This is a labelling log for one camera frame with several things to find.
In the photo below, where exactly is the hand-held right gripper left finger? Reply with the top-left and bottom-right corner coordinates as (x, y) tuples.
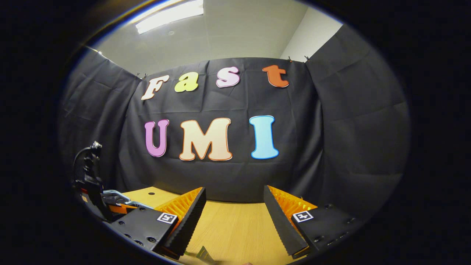
(110, 187), (207, 260)

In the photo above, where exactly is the black backdrop cloth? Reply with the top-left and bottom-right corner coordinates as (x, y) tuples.
(58, 23), (411, 221)

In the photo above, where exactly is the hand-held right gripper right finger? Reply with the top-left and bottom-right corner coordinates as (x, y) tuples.
(263, 185), (364, 260)

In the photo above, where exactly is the large green white cream tube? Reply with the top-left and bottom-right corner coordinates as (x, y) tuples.
(196, 245), (218, 265)

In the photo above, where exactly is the ceiling light panel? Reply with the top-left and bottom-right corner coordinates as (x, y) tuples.
(135, 0), (204, 35)

